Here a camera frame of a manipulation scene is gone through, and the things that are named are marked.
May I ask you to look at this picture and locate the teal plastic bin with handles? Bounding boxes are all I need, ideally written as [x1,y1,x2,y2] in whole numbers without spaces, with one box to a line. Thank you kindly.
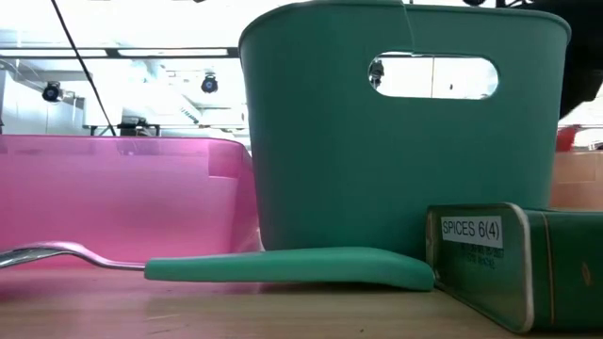
[237,0,573,259]

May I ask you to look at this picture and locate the green rectangular spice tin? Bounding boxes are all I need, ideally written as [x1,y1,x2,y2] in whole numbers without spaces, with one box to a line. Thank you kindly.
[425,202,603,334]

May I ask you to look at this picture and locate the pink translucent plastic bin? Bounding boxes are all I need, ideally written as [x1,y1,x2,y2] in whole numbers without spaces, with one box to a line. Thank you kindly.
[0,134,264,270]

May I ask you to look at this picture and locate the orange translucent plastic bin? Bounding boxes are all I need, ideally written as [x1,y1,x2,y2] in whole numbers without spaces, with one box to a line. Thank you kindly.
[548,149,603,211]

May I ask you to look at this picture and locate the spoon with teal handle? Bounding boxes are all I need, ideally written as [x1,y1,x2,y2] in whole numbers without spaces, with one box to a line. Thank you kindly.
[0,240,435,292]

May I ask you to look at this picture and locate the long ceiling light rail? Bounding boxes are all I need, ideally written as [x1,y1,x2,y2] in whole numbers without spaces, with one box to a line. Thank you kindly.
[0,45,491,59]

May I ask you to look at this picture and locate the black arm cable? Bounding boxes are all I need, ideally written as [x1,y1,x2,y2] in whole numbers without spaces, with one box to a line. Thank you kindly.
[49,0,118,137]

